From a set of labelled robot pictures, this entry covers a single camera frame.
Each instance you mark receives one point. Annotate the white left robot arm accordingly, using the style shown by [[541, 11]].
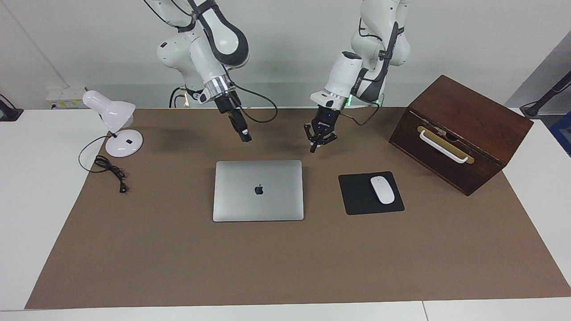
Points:
[[343, 76]]

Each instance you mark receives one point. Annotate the white desk lamp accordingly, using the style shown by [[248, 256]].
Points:
[[124, 143]]

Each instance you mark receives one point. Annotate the black clamp mount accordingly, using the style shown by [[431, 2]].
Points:
[[9, 113]]

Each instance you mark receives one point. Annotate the black mouse pad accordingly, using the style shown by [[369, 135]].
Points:
[[357, 196]]

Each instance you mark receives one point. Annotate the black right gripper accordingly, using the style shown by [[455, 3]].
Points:
[[228, 104]]

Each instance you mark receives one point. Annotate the silver laptop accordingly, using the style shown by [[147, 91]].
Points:
[[258, 191]]

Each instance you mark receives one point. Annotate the black tripod stand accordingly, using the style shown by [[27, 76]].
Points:
[[542, 100]]

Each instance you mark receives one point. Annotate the dark brown wooden box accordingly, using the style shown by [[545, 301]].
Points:
[[490, 133]]

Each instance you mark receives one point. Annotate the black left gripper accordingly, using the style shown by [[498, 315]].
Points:
[[325, 120]]

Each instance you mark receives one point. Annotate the brown table mat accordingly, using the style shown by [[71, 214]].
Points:
[[267, 267]]

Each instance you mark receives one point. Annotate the white power strip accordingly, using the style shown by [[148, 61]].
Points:
[[60, 100]]

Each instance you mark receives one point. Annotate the white computer mouse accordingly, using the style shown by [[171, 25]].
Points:
[[382, 190]]

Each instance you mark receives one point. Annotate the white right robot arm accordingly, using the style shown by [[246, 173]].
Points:
[[209, 58]]

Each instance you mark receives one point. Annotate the blue crate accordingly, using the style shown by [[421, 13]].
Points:
[[563, 133]]

